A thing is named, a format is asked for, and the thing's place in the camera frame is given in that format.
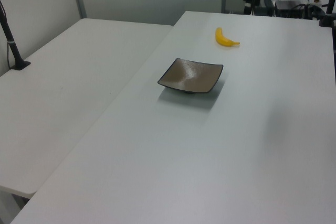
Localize yellow banana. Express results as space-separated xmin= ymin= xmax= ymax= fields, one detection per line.
xmin=215 ymin=27 xmax=240 ymax=48

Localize black electronics box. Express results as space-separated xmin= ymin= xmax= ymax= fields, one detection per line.
xmin=274 ymin=0 xmax=307 ymax=18

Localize square brown ceramic plate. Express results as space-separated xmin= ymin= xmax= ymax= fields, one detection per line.
xmin=157 ymin=58 xmax=224 ymax=95

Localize black camera pole with base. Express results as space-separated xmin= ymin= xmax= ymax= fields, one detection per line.
xmin=0 ymin=0 xmax=32 ymax=71

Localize white side table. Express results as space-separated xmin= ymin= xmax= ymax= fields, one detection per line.
xmin=0 ymin=18 xmax=174 ymax=200

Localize black clamp pole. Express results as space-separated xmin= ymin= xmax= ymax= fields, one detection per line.
xmin=319 ymin=0 xmax=336 ymax=28

